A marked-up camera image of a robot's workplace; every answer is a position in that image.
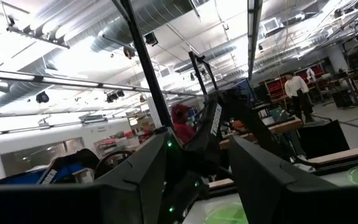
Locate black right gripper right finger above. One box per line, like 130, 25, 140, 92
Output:
227, 136, 298, 224

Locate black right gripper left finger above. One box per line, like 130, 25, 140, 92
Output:
93, 131, 169, 224

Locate wooden workbench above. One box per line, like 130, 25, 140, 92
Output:
219, 116, 304, 150

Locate laptop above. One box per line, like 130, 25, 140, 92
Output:
269, 107, 289, 124

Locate person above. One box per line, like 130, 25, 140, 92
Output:
283, 72, 315, 124
170, 103, 198, 146

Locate black fabric cover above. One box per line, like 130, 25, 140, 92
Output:
296, 119, 351, 159

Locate wooden side board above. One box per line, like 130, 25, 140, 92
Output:
308, 143, 358, 166

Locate red storage shelf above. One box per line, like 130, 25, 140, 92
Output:
264, 63, 326, 101

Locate blue bin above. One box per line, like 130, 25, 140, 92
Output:
0, 164, 86, 186

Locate long ceiling light strip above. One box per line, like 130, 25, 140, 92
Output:
0, 67, 204, 97

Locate black cable loop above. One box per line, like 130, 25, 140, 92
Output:
93, 149, 135, 180

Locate black frame post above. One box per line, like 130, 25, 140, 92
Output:
112, 0, 173, 128

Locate black background station frame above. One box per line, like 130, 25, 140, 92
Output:
187, 51, 219, 96

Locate silver ventilation duct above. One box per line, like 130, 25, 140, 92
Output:
88, 0, 211, 54

